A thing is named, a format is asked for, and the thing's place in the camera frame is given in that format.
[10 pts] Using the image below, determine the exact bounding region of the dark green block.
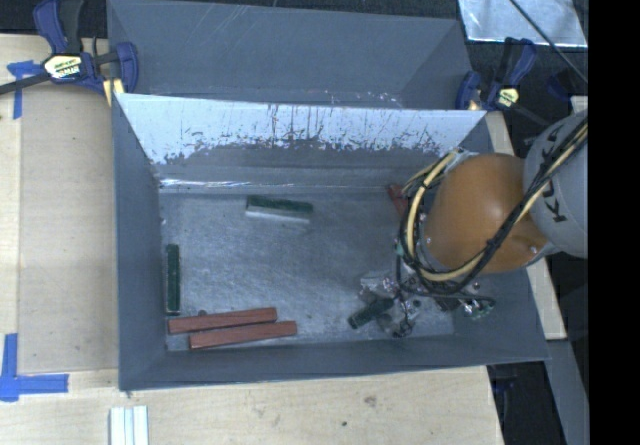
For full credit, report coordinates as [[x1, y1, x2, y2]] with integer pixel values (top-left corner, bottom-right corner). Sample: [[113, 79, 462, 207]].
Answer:
[[164, 243, 182, 316], [244, 195, 315, 225], [347, 296, 396, 331]]

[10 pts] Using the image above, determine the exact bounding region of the grey metal bin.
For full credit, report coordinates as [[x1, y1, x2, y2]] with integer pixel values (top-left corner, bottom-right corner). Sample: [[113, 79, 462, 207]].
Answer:
[[105, 0, 552, 392]]

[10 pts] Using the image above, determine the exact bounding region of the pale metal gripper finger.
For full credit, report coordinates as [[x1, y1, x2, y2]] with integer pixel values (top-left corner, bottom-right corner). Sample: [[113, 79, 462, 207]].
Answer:
[[390, 300, 422, 339], [359, 273, 402, 298]]

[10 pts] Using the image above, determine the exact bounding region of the red-brown flat block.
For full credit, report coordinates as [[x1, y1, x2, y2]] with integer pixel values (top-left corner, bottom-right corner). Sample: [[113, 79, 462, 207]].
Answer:
[[388, 183, 409, 215], [187, 320, 299, 351], [167, 306, 279, 336]]

